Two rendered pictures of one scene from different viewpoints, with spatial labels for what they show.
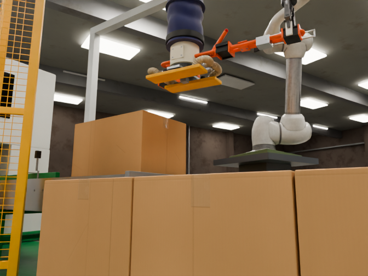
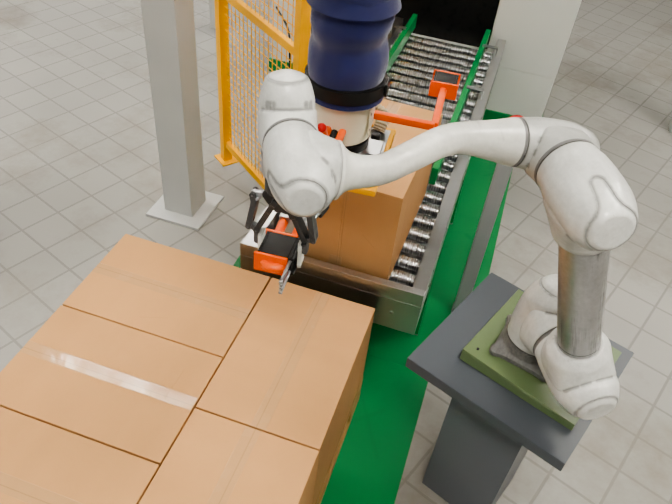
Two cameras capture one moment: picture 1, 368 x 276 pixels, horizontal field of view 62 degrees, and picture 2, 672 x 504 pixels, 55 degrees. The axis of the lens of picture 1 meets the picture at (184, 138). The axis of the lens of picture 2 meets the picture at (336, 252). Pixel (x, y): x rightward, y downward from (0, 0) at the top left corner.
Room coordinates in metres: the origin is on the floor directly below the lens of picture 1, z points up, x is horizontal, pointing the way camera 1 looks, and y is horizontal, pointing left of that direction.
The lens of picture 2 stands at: (1.12, -1.53, 2.23)
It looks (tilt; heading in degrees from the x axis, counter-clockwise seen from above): 42 degrees down; 69
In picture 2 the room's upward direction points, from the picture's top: 7 degrees clockwise
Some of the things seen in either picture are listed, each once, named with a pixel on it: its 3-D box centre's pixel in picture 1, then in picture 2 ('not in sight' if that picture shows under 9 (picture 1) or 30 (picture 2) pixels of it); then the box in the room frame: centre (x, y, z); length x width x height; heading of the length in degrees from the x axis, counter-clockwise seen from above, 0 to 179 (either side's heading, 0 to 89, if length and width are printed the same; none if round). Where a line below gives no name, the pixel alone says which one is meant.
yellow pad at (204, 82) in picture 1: (192, 82); (370, 153); (1.76, -0.05, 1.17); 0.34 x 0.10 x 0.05; 60
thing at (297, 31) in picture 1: (291, 34); (275, 252); (1.37, -0.52, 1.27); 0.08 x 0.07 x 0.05; 60
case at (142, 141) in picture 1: (128, 154); (365, 182); (1.93, 0.35, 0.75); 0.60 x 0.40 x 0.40; 54
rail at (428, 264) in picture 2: not in sight; (467, 149); (2.65, 0.84, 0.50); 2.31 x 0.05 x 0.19; 55
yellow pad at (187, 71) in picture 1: (176, 72); not in sight; (1.59, 0.05, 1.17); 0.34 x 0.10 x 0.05; 60
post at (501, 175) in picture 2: not in sight; (484, 230); (2.45, 0.25, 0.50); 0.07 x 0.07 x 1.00; 55
